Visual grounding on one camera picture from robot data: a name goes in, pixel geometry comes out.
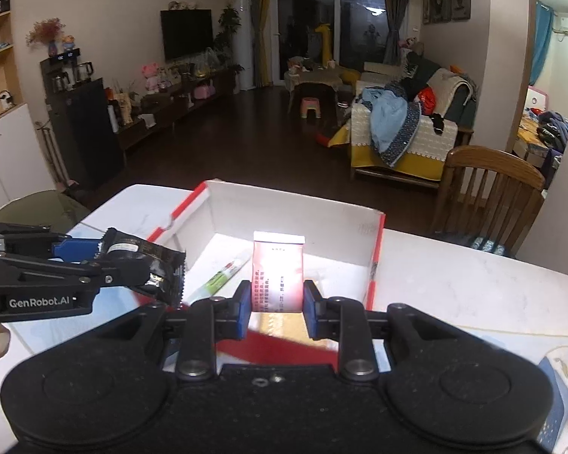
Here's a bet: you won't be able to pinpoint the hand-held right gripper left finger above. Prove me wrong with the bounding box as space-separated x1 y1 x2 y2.
118 280 253 384

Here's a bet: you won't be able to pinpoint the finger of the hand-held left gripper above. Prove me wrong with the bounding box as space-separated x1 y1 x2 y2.
0 220 106 262
0 255 124 297

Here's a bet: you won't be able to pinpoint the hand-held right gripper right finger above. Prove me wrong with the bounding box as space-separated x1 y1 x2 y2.
303 279 439 384

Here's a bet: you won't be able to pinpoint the black snack packet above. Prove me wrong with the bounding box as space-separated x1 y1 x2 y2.
95 228 187 308

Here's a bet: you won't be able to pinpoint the pink medicine box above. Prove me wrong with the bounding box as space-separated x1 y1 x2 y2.
251 230 306 314

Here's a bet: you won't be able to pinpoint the red and white cardboard box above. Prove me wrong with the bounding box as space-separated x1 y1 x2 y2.
144 179 388 366

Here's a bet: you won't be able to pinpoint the green and white tube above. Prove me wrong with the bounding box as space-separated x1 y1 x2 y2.
182 252 253 306

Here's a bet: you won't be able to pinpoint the black tea bar machine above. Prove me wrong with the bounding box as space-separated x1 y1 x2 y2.
40 56 125 191

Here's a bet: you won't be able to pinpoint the white cabinet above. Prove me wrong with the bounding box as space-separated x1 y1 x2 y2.
0 101 54 210

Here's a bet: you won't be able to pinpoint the dark wooden television cabinet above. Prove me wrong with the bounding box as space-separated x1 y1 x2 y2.
116 68 242 152

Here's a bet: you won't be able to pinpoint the pink plush toy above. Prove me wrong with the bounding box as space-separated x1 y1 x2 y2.
142 63 161 94

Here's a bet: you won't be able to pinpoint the blue chair cushion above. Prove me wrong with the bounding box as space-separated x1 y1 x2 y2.
468 235 515 257

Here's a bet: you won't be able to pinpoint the pink plastic stool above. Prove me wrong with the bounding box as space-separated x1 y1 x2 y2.
298 96 325 122

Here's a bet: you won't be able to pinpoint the sofa with yellow cover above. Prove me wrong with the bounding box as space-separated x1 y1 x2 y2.
329 61 477 186

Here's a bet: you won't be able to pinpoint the blue clothing pile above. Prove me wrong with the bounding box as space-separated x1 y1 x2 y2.
362 87 425 167

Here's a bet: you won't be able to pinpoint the dried flowers in vase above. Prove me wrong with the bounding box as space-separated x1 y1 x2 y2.
26 17 66 57

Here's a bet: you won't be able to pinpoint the coffee table with cloth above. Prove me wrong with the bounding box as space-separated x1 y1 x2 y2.
284 67 349 106

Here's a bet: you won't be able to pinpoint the wooden chair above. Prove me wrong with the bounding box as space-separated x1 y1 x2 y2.
428 145 547 258

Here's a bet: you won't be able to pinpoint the black flat television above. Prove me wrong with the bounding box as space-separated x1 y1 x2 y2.
160 8 214 62

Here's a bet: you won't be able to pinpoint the red bag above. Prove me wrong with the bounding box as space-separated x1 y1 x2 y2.
415 87 437 115

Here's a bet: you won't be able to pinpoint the tall white air conditioner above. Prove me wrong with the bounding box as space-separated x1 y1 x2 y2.
231 0 257 93

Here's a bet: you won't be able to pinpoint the yellow giraffe toy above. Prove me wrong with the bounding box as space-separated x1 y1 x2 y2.
311 23 342 70

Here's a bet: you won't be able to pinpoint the green potted plant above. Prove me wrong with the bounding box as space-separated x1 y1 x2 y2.
212 4 245 75

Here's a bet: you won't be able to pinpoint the grey curtain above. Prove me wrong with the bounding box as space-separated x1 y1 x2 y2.
383 0 414 65
243 0 276 89

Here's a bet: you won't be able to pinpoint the cluttered bed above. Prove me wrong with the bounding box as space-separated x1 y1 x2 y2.
513 108 568 172

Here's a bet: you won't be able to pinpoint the glass balcony door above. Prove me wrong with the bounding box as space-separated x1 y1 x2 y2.
275 0 389 87

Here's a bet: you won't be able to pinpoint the blue curtain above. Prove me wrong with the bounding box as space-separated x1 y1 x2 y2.
532 2 555 92

